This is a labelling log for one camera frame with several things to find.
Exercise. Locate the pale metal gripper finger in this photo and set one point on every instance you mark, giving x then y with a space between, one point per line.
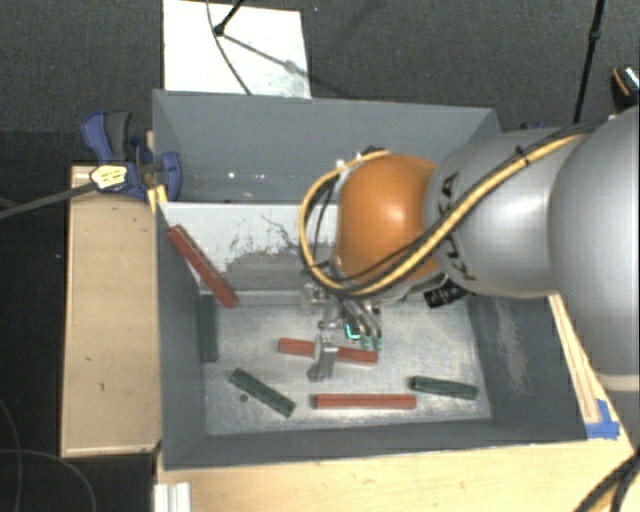
318 346
324 364

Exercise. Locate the red-brown flat block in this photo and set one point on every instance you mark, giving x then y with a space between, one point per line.
205 267
362 401
295 346

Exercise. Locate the dark green flat block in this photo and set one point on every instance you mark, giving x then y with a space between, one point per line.
262 392
442 387
208 330

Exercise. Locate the grey metal bin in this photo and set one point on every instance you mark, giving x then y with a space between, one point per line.
260 145

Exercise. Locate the pale wood board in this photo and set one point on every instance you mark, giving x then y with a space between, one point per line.
112 310

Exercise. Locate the black cylinder on white bracket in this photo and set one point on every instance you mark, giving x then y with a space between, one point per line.
442 296

